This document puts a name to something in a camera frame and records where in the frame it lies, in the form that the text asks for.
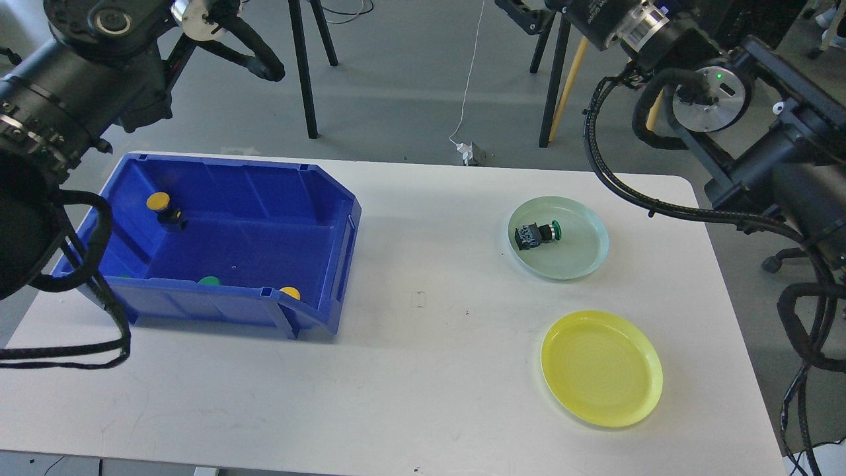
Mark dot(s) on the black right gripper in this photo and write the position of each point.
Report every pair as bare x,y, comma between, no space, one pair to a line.
603,23

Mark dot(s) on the green push button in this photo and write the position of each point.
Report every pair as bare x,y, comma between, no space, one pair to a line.
209,280
532,236

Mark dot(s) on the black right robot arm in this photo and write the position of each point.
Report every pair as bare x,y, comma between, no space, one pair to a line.
771,140

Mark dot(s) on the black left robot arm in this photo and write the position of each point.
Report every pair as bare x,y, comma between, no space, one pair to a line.
109,62

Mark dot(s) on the light green plate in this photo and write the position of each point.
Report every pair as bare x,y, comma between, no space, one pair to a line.
584,245

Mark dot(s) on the yellow plate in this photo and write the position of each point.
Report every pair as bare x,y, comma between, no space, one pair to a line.
601,368

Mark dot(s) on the yellow push button front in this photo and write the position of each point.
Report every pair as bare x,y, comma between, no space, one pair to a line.
291,291

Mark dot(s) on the yellow push button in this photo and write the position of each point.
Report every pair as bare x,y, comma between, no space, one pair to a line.
168,215
291,291

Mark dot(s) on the yellow push button back left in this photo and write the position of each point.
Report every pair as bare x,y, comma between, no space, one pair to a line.
168,215

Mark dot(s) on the green push button front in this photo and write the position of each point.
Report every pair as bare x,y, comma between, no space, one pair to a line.
209,280

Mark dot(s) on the black tripod legs right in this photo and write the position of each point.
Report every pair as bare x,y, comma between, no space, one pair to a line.
555,76

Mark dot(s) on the black tripod legs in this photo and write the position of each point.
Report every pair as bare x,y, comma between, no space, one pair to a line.
555,76
302,58

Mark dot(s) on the wooden stand legs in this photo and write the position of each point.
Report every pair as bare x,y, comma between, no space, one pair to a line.
567,88

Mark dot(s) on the black tripod legs left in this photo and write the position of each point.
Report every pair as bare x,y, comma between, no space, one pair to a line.
302,58

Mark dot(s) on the blue plastic storage bin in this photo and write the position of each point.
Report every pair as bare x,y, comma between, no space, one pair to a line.
258,226

